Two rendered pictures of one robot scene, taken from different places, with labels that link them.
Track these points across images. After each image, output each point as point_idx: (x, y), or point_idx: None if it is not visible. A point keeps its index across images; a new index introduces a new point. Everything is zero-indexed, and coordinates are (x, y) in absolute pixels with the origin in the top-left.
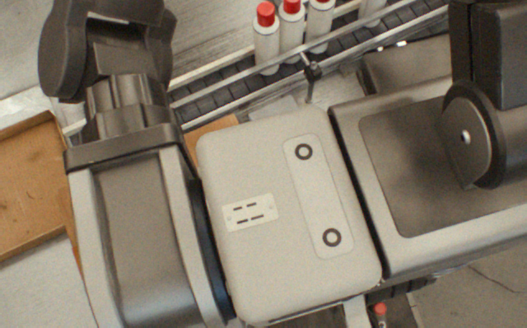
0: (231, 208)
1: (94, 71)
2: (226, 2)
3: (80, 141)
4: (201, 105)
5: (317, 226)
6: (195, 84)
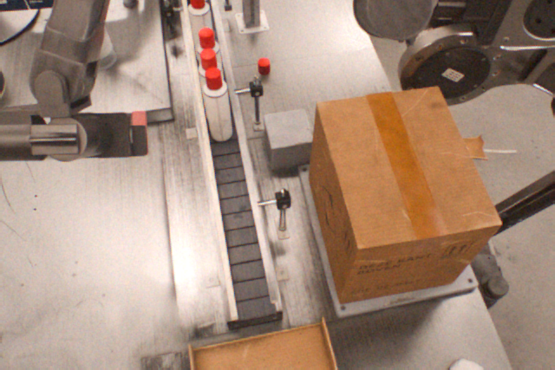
0: None
1: None
2: (128, 160)
3: None
4: (242, 192)
5: None
6: (218, 192)
